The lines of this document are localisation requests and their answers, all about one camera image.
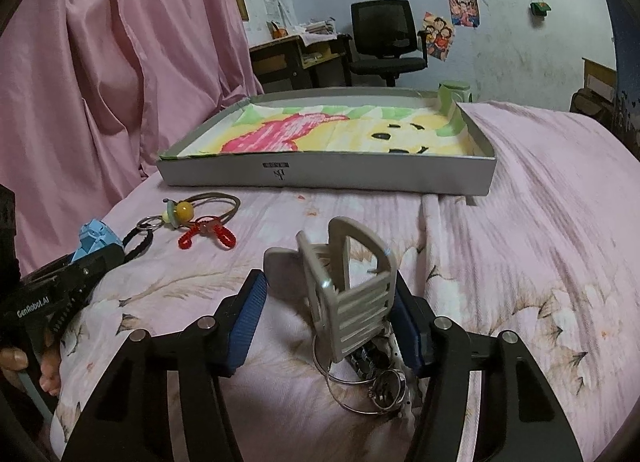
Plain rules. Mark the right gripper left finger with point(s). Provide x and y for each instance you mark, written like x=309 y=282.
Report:
x=127 y=415

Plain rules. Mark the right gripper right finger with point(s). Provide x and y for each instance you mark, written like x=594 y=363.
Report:
x=520 y=417

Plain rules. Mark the silver hoop earring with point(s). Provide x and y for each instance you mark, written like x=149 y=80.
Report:
x=325 y=368
x=378 y=396

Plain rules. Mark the grey plastic hair claw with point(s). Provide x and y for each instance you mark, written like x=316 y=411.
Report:
x=344 y=315

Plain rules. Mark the grey wavy hair clip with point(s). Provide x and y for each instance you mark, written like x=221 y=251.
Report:
x=408 y=396

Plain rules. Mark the pink floral bed sheet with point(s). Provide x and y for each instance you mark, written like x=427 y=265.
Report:
x=552 y=253

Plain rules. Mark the pink curtain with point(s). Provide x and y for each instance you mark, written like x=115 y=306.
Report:
x=93 y=90

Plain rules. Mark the grey cardboard tray box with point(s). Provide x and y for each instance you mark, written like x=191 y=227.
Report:
x=439 y=174

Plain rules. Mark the cartoon bear towel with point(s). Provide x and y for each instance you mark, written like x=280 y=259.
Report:
x=258 y=128

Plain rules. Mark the green plastic stool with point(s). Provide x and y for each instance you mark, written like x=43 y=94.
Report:
x=460 y=91

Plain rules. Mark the wooden desk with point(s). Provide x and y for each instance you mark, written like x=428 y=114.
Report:
x=289 y=60

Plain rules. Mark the cartoon family poster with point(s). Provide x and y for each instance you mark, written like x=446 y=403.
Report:
x=438 y=36

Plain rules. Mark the black office chair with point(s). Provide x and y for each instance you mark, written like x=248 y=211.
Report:
x=384 y=34

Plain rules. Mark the anime poster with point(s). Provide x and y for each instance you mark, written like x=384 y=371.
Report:
x=465 y=13

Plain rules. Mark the green hanging wall ornament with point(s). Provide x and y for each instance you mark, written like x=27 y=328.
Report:
x=539 y=9

